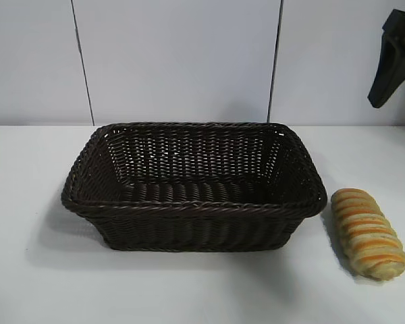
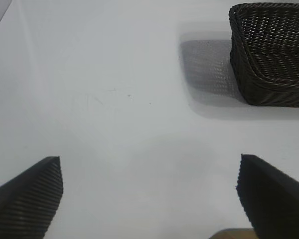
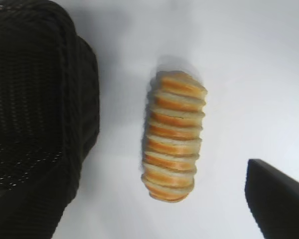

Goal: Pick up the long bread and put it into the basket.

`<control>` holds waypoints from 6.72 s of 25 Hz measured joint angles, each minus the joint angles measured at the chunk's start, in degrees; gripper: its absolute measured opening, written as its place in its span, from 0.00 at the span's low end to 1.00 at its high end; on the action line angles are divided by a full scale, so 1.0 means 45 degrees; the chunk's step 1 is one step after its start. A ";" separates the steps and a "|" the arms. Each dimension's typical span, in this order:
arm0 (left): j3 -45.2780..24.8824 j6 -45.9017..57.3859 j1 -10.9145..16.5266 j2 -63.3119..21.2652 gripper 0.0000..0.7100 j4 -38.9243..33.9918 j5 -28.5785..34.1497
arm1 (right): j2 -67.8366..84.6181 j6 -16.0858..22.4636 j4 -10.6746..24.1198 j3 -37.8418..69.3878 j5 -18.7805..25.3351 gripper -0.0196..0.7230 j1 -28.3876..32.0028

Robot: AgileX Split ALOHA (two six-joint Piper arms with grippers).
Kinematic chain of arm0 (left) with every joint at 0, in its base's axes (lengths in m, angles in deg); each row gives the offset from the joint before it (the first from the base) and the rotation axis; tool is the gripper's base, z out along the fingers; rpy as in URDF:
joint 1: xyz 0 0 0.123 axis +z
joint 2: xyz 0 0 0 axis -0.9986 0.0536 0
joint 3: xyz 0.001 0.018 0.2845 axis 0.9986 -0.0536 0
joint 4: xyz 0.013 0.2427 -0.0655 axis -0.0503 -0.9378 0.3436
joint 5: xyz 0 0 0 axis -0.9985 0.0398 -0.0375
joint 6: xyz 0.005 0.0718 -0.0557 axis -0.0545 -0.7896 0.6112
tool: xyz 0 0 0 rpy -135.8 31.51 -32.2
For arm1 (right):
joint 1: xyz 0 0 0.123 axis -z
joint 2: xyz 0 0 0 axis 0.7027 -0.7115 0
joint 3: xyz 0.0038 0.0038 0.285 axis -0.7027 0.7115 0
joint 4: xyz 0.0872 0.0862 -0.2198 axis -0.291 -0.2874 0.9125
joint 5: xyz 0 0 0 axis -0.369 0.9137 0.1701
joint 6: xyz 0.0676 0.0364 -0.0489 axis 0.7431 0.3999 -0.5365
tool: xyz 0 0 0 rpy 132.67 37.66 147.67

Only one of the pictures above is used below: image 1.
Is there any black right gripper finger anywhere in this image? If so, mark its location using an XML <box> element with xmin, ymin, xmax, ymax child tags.
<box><xmin>367</xmin><ymin>28</ymin><xmax>405</xmax><ymax>109</ymax></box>

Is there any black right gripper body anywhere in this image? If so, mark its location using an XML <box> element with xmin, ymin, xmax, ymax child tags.
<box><xmin>381</xmin><ymin>8</ymin><xmax>405</xmax><ymax>34</ymax></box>

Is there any long striped bread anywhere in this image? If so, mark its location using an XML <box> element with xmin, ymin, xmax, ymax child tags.
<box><xmin>330</xmin><ymin>188</ymin><xmax>405</xmax><ymax>280</ymax></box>

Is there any dark brown woven basket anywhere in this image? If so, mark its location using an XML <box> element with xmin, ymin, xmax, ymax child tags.
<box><xmin>61</xmin><ymin>121</ymin><xmax>327</xmax><ymax>252</ymax></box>

